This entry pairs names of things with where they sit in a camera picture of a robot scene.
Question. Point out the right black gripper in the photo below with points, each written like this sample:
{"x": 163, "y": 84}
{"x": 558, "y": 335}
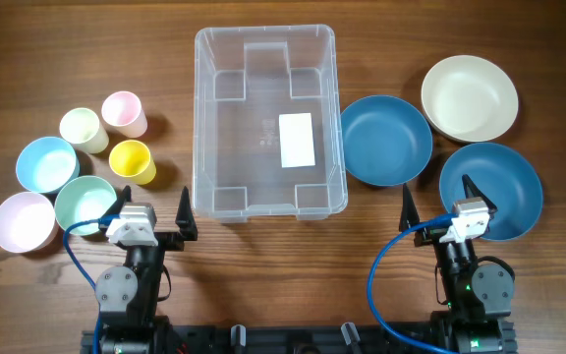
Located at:
{"x": 430, "y": 236}

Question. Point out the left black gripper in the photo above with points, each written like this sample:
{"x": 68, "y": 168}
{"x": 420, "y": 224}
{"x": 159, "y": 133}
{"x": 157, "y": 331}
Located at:
{"x": 166, "y": 237}

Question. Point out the yellow plastic cup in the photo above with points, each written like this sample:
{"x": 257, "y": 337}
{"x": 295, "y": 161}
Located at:
{"x": 132, "y": 159}

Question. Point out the mint green small bowl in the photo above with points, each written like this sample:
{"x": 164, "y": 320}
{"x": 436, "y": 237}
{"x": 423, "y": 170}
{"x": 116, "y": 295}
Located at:
{"x": 84, "y": 198}

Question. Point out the dark blue bowl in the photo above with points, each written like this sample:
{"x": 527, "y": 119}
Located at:
{"x": 386, "y": 140}
{"x": 505, "y": 177}

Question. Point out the pink plastic cup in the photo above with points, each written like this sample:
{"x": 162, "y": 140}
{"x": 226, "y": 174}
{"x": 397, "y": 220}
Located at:
{"x": 122, "y": 110}

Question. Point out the cream plastic bowl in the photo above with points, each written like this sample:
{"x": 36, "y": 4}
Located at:
{"x": 469, "y": 99}

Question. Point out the cream plastic cup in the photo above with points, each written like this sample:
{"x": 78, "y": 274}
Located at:
{"x": 82, "y": 128}

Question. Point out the light blue small bowl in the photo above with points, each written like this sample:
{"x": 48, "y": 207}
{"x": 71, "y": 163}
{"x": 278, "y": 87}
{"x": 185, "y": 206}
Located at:
{"x": 46, "y": 165}

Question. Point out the pink small bowl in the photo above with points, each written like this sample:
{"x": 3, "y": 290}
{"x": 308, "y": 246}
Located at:
{"x": 27, "y": 223}

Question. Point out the clear plastic storage container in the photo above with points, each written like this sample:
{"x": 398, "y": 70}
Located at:
{"x": 245, "y": 78}

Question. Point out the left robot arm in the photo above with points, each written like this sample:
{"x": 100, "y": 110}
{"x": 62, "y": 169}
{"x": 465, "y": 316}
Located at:
{"x": 128, "y": 294}

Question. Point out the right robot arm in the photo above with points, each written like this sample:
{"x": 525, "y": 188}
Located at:
{"x": 478, "y": 290}

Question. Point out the white label in container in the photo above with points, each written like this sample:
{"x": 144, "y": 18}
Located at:
{"x": 296, "y": 140}

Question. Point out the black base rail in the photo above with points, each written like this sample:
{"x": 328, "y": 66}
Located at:
{"x": 267, "y": 340}

